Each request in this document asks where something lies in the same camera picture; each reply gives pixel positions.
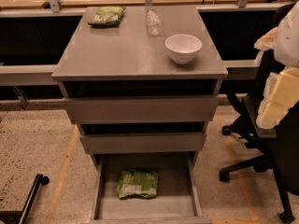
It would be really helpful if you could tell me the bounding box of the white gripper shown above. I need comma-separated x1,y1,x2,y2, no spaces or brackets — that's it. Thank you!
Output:
254,27,299,129

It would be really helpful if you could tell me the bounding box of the green rice chip bag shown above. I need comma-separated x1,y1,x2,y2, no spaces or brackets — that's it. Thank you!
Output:
116,169,159,199

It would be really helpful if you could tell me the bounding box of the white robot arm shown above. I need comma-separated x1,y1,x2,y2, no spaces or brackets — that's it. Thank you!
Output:
254,2,299,129

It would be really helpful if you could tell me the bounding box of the grey middle drawer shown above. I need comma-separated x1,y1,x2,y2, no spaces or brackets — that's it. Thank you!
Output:
80,133,206,154

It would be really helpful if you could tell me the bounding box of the grey top drawer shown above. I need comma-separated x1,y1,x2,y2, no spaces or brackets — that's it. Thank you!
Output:
66,95,218,124

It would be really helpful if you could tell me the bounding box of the grey drawer cabinet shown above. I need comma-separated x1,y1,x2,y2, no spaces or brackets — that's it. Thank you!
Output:
52,6,227,160

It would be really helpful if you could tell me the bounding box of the grey open bottom drawer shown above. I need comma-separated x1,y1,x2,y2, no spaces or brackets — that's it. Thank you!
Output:
90,153,213,224

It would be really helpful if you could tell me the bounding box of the green chip bag on counter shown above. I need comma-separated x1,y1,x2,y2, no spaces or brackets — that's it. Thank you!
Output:
88,6,125,26

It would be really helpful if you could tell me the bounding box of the black office chair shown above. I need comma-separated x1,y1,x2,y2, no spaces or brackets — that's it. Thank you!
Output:
219,3,299,224

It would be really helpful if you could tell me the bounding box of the white ceramic bowl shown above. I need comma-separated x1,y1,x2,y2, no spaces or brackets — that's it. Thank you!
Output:
164,34,202,64

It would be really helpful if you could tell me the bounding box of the clear plastic water bottle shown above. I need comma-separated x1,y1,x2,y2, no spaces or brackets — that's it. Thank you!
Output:
146,9,162,36

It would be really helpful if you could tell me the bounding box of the black chair base leg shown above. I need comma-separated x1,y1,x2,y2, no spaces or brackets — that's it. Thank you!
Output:
0,174,50,224

